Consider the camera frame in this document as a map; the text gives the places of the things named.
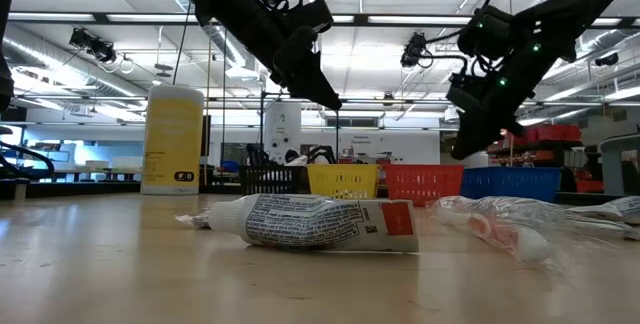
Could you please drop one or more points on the person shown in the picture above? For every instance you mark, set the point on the person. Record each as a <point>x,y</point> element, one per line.
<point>291,155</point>

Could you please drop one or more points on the black slotted plastic basket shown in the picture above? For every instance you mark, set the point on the black slotted plastic basket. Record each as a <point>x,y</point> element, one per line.
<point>272,180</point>

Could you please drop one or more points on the red slotted plastic basket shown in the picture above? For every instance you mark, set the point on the red slotted plastic basket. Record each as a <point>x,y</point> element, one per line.
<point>422,181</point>

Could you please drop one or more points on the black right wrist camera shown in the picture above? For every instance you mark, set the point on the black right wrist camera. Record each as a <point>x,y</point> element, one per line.
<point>460,91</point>

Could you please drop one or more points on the blue background object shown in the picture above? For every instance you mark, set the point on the blue background object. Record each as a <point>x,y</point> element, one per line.
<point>230,166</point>

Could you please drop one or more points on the yellow white wipes canister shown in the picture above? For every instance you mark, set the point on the yellow white wipes canister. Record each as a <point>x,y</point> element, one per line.
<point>172,139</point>

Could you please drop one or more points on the red storage bin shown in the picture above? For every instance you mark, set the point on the red storage bin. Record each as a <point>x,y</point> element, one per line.
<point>560,133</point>

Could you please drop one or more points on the black background panel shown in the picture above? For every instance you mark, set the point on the black background panel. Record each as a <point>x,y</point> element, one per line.
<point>206,136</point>

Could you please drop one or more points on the blue slotted plastic basket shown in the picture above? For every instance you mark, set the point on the blue slotted plastic basket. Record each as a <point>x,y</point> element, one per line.
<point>510,183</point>

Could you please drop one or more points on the yellow slotted plastic basket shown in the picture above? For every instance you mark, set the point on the yellow slotted plastic basket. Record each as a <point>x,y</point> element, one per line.
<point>344,180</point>

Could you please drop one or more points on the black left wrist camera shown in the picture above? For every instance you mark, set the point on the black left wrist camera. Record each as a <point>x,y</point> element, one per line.
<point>315,14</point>

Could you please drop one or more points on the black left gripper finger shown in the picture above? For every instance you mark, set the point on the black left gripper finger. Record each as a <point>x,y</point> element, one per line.
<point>300,90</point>
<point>307,64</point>

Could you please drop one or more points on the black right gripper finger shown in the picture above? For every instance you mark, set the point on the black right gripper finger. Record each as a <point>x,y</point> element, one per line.
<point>487,126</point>
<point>459,139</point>

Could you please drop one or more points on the black metal stand frame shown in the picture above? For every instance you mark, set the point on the black metal stand frame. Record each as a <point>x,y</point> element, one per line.
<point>261,134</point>

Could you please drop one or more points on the white toothpaste tube red patch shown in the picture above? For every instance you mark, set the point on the white toothpaste tube red patch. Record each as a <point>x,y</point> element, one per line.
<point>310,221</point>

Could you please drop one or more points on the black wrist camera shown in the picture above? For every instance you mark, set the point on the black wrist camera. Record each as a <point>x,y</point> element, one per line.
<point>460,91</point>
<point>315,14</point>

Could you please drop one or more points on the black background robot arm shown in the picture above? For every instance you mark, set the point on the black background robot arm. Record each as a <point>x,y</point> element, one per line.
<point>256,155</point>
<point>325,150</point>

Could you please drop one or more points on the grey machine housing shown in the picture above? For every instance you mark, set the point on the grey machine housing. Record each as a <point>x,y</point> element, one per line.
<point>611,164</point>

